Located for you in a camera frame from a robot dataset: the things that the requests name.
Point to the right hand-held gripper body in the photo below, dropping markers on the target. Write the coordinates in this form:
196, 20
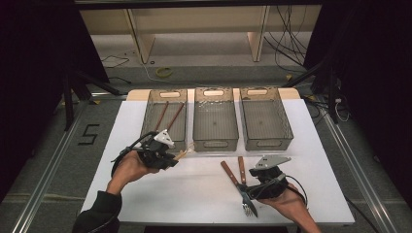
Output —
272, 184

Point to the white table sheet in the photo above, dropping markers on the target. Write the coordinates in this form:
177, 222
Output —
200, 194

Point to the grey translucent plastic bin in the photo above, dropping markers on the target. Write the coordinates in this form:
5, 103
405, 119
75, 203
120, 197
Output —
149, 116
265, 119
215, 121

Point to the yellow tape roll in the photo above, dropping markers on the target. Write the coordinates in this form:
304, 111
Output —
158, 72

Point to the brown wooden chopstick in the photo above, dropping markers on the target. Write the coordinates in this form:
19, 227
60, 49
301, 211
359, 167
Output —
162, 116
176, 116

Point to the black curtain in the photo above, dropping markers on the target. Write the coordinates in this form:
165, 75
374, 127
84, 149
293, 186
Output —
32, 81
372, 81

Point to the person's right hand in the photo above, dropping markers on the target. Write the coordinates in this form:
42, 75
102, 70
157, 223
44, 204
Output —
291, 202

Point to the person's left hand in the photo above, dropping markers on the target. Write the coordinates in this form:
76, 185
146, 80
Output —
129, 170

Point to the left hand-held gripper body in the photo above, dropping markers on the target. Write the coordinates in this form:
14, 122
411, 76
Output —
152, 153

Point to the aluminium floor rail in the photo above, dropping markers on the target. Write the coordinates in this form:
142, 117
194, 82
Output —
356, 174
48, 174

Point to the black metal stand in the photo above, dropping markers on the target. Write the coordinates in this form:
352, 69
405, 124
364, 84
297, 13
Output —
332, 97
68, 103

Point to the light wooden shelf unit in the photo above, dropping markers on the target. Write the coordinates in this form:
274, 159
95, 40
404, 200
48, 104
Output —
142, 42

